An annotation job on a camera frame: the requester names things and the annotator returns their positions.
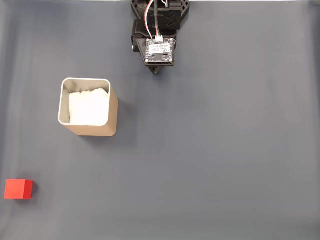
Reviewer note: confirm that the tan box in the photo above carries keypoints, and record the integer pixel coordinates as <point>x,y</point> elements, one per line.
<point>95,131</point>

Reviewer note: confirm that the red cube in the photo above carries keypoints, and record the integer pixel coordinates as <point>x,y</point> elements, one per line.
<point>15,188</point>

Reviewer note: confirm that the white tissue paper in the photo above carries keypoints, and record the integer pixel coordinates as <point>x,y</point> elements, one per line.
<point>87,107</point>

